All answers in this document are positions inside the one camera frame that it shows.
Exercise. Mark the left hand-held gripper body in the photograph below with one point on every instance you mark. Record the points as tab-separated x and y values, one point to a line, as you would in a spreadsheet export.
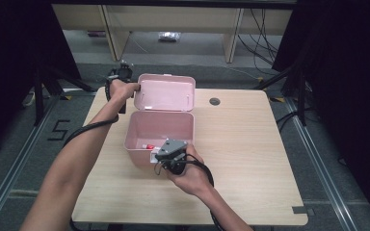
123	73

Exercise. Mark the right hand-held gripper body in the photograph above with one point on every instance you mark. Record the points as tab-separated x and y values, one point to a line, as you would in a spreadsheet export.
173	147

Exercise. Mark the white and red ointment tube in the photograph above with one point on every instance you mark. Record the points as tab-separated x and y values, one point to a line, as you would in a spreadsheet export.
149	147

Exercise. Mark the pink storage box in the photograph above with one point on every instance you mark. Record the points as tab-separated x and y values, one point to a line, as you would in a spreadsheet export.
165	96

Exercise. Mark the person's left hand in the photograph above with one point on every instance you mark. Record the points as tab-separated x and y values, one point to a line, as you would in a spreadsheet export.
120	91

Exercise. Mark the person's right hand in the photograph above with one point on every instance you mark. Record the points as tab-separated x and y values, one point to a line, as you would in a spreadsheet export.
194	179

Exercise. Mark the small pink item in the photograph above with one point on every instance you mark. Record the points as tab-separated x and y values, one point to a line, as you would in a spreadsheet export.
96	33

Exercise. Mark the clear plastic bag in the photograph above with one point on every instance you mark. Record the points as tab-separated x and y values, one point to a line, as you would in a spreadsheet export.
169	36

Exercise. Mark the light wooden shelf unit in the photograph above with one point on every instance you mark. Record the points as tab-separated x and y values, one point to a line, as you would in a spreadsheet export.
173	19

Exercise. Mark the black metal stand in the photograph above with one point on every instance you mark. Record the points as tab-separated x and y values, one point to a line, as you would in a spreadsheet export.
301	99
39	96

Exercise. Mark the dark curtain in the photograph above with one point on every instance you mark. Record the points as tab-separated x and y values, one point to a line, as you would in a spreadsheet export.
9	64
350	80

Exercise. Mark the aluminium floor rail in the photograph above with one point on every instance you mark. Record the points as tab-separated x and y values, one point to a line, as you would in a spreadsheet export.
318	166
16	163

